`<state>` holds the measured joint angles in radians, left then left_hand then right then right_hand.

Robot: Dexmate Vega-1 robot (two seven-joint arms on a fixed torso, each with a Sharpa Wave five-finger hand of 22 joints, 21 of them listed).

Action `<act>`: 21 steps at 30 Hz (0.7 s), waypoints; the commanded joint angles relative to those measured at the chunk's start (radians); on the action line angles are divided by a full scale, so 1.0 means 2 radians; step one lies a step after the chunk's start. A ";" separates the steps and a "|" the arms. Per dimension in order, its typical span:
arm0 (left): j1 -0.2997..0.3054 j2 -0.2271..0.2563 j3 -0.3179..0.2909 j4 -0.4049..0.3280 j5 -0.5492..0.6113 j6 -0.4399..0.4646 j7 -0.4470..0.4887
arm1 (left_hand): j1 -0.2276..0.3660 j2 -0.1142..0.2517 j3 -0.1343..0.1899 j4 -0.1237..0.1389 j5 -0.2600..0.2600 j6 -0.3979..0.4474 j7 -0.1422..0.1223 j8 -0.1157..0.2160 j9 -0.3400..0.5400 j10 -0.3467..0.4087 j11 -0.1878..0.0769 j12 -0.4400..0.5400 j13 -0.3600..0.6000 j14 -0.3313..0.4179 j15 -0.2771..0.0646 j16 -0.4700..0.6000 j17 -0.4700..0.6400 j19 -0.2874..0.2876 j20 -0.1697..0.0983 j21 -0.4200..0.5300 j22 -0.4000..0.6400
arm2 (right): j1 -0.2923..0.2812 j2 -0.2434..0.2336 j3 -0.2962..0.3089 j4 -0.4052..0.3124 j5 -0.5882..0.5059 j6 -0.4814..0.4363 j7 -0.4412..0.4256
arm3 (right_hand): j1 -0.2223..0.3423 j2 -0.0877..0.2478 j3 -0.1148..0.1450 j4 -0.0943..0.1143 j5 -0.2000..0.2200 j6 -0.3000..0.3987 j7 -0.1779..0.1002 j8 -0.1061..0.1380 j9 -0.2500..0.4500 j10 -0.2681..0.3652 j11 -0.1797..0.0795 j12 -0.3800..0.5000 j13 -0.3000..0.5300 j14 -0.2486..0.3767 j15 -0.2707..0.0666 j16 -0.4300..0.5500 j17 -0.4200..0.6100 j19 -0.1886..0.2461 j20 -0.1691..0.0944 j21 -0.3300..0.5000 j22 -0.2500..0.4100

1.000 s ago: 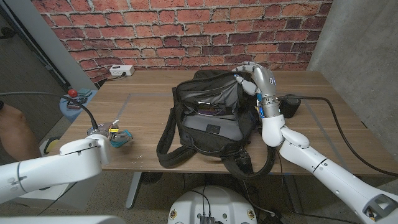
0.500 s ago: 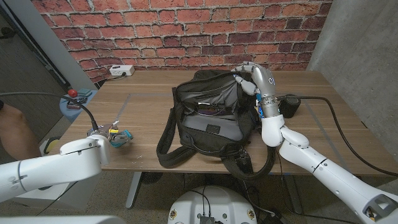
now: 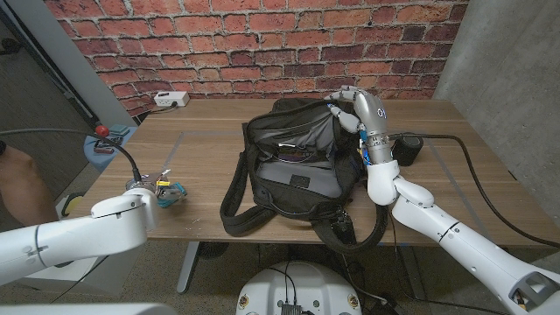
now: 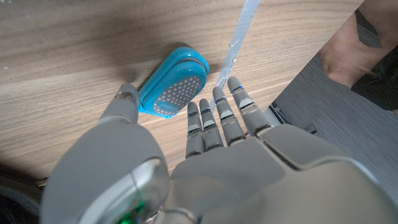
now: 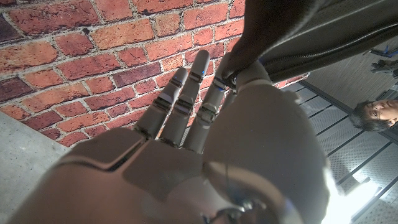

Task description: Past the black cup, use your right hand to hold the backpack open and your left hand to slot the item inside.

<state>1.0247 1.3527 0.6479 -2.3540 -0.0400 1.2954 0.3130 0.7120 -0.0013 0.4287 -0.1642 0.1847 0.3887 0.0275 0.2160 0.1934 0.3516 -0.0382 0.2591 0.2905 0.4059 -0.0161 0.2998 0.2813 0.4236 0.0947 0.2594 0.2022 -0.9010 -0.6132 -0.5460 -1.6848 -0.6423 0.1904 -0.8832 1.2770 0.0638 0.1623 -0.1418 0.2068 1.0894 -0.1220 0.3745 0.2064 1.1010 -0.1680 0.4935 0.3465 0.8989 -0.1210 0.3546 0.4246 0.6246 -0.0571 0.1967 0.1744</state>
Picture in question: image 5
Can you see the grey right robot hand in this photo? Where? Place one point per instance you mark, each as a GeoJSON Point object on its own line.
{"type": "Point", "coordinates": [186, 174]}

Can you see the black backpack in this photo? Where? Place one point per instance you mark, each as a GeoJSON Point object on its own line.
{"type": "Point", "coordinates": [311, 34]}

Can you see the person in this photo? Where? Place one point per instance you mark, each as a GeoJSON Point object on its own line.
{"type": "Point", "coordinates": [373, 116]}

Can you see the brick wall backdrop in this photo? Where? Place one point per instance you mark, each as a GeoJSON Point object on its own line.
{"type": "Point", "coordinates": [93, 62]}

